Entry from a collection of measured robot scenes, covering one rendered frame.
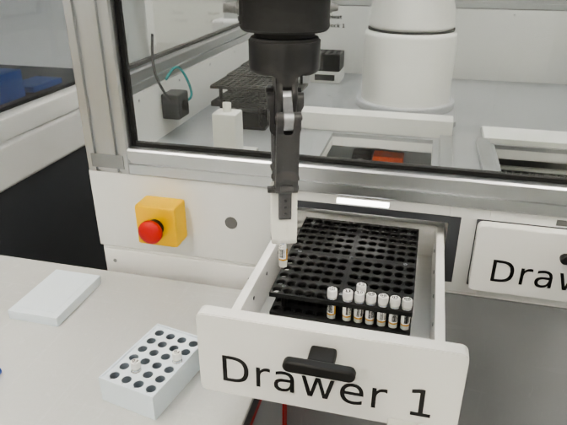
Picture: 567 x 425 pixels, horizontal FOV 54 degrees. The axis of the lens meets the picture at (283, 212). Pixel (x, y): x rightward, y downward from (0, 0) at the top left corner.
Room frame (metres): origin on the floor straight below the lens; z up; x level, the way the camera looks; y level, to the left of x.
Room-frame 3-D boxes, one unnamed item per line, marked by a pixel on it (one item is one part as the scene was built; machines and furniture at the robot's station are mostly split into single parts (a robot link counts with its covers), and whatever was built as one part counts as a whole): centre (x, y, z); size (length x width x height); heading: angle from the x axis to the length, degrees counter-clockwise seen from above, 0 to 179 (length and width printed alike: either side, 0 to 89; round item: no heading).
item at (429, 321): (0.68, -0.10, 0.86); 0.40 x 0.26 x 0.06; 166
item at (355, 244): (0.67, -0.09, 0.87); 0.22 x 0.18 x 0.06; 166
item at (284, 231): (0.58, 0.00, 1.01); 0.03 x 0.01 x 0.07; 94
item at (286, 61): (0.60, 0.00, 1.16); 0.08 x 0.07 x 0.09; 4
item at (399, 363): (0.47, -0.05, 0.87); 0.29 x 0.02 x 0.11; 76
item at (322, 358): (0.45, -0.04, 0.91); 0.07 x 0.04 x 0.01; 76
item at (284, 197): (0.57, 0.00, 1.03); 0.03 x 0.01 x 0.05; 4
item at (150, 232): (0.80, 0.21, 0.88); 0.04 x 0.03 x 0.04; 76
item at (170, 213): (0.83, 0.20, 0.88); 0.07 x 0.05 x 0.07; 76
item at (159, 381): (0.58, 0.17, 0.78); 0.12 x 0.08 x 0.04; 155
